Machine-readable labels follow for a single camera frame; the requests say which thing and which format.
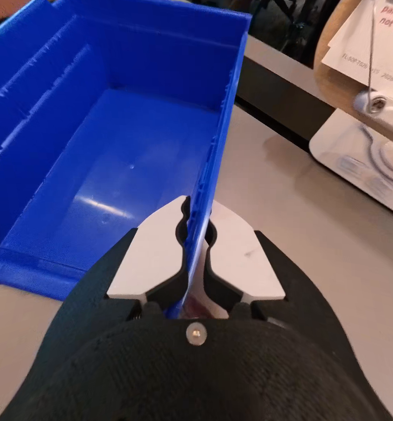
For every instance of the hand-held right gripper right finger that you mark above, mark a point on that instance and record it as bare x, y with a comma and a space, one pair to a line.
245, 259

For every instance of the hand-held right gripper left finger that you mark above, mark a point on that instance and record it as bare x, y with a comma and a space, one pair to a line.
150, 259

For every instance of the blue plastic bin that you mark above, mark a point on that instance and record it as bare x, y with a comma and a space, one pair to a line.
117, 148

